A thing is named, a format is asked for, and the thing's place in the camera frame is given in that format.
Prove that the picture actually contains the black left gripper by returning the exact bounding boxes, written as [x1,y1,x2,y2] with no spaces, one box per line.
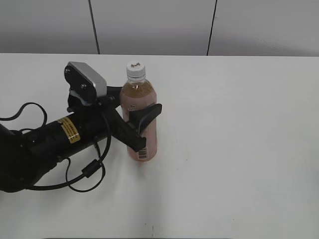
[68,86,162,151]

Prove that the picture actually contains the pink label tea bottle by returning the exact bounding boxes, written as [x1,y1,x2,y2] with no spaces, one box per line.
[120,77,158,162]

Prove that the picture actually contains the white bottle cap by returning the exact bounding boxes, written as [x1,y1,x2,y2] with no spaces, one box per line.
[126,60,146,78]

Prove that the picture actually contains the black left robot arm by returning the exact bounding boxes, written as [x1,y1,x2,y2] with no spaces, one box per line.
[0,87,162,193]

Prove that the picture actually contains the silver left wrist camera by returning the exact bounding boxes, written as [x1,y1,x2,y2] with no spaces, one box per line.
[64,61,107,106]

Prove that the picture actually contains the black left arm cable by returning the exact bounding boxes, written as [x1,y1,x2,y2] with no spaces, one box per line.
[0,102,112,193]

